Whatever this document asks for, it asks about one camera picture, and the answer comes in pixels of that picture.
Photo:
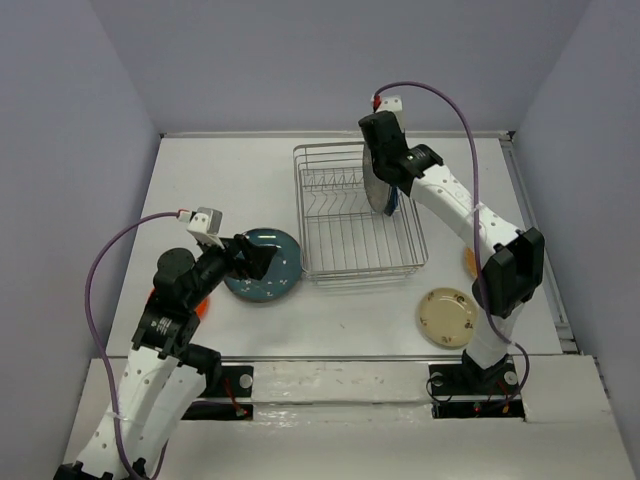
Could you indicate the orange plate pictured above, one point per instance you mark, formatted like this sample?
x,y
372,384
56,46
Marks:
x,y
202,309

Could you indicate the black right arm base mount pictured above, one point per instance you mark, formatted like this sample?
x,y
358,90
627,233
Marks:
x,y
464,390

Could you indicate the dark blue leaf plate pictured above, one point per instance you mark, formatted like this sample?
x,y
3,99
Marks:
x,y
394,200

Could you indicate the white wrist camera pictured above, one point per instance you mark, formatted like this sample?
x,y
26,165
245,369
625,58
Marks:
x,y
392,103
203,225

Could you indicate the teal blossom round plate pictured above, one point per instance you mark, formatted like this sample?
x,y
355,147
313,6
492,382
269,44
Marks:
x,y
283,274

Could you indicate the woven tan round plate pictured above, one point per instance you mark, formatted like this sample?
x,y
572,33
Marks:
x,y
470,262

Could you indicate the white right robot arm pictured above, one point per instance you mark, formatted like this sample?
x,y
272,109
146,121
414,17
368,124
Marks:
x,y
509,261

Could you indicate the cream floral plate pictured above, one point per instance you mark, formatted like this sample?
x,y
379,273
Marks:
x,y
447,317

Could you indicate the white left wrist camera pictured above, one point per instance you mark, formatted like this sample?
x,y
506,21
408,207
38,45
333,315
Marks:
x,y
203,225

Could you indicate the wire metal dish rack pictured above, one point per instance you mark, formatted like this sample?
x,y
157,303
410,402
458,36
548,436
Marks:
x,y
341,237

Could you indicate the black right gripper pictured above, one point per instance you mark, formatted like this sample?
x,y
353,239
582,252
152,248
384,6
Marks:
x,y
401,131

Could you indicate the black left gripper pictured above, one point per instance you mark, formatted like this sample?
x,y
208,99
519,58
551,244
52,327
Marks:
x,y
257,257

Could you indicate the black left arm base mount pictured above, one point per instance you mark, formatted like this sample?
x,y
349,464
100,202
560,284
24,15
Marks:
x,y
225,399

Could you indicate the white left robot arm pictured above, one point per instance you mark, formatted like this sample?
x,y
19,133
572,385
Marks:
x,y
165,372

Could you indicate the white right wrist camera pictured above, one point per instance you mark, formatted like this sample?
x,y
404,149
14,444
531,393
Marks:
x,y
392,103

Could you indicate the grey deer pattern plate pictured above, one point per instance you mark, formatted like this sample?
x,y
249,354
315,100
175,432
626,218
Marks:
x,y
378,193

